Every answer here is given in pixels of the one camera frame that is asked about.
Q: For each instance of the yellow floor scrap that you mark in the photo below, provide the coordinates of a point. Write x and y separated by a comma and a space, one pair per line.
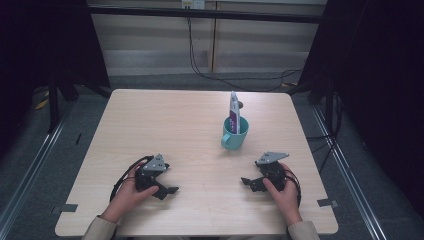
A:
41, 104

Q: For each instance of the black horizontal bar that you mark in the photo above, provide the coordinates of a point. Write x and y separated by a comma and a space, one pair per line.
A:
200, 14

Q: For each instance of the person's beige sleeve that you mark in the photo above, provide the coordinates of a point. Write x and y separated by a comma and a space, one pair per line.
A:
100, 230
303, 231

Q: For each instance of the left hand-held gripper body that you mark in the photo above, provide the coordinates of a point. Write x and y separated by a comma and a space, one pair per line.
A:
154, 165

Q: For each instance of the person's right beige sleeve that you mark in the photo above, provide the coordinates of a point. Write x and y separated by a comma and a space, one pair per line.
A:
303, 231

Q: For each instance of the black stand leg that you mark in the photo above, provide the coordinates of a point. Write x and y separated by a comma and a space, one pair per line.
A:
53, 106

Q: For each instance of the dark round table grommet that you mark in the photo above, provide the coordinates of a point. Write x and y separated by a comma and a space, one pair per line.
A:
241, 105

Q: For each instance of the person's right hand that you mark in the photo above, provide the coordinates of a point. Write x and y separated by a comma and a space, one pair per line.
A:
288, 200

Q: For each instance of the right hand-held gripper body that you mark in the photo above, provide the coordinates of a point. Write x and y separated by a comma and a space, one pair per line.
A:
274, 173

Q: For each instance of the grey tape strip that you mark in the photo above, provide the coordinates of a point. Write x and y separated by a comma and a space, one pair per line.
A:
328, 202
66, 208

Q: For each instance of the white wall socket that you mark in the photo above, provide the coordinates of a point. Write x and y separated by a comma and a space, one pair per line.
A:
193, 4

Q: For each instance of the metal floor rail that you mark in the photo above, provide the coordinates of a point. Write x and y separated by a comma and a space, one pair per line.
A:
36, 160
350, 173

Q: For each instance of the white purple toothpaste tube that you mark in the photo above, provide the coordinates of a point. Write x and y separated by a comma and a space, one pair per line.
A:
234, 113

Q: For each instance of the dark curtain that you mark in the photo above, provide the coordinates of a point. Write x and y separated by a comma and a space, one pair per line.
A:
40, 50
376, 83

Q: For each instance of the person's left beige sleeve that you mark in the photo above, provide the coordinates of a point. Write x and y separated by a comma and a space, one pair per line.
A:
100, 230

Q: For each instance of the teal cup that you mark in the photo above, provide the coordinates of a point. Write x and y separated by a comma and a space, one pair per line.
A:
233, 141

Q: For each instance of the person's left hand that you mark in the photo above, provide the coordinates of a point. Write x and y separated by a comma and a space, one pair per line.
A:
128, 200

